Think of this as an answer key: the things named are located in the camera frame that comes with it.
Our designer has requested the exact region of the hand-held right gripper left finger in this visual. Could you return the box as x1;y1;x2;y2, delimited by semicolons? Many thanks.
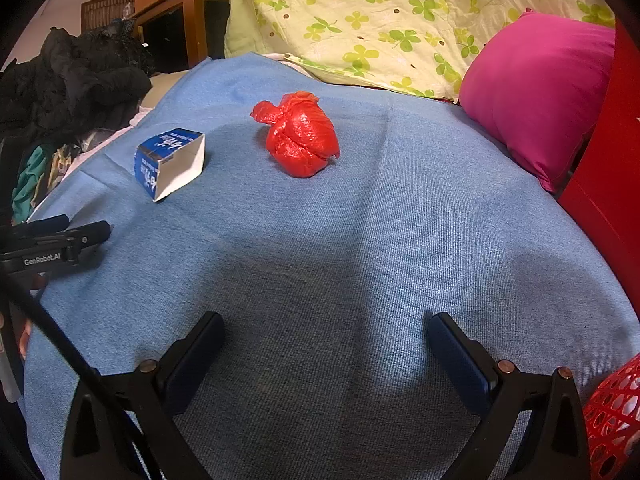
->
60;311;226;480

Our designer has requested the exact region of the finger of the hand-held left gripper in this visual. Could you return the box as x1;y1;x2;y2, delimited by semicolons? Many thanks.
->
10;214;71;238
60;220;112;261

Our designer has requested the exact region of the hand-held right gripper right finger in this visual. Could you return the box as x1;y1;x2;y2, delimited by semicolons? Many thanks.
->
426;311;593;480

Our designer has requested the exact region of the red plastic mesh basket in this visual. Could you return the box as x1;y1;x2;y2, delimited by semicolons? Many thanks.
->
582;352;640;480

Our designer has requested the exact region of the pile of coloured clothes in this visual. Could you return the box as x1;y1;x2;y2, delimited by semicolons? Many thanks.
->
10;127;131;223

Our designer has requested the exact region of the blue and white carton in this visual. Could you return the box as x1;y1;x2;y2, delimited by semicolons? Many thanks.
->
134;129;206;203

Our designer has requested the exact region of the black jacket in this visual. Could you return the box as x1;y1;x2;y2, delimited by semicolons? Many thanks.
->
0;20;156;136

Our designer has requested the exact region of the blue cloth cover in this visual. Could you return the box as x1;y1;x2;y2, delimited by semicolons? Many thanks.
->
22;52;640;480

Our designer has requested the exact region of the brown slatted panel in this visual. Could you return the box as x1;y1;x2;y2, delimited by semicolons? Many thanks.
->
80;0;137;31

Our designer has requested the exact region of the red plastic bag ball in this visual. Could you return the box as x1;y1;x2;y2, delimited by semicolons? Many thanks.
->
250;91;341;178

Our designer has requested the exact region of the red gift bag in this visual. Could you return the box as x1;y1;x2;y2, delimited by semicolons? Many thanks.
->
557;17;640;286

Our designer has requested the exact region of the pink pillow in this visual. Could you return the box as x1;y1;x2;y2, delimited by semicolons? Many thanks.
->
457;10;617;193

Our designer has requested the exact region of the green clover print blanket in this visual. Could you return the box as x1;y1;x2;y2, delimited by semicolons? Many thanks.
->
223;0;621;101

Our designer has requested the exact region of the black cable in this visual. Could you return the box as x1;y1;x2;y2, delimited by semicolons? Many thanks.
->
0;255;166;480

